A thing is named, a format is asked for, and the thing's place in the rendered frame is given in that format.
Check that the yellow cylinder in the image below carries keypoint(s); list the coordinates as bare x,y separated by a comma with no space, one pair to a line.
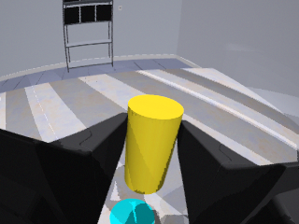
153,125

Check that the cyan circle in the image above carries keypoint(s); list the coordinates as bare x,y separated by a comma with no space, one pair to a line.
131,211

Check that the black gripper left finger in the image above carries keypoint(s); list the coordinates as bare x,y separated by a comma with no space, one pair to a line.
72,173

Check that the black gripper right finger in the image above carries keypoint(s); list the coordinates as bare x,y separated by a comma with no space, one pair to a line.
222,187

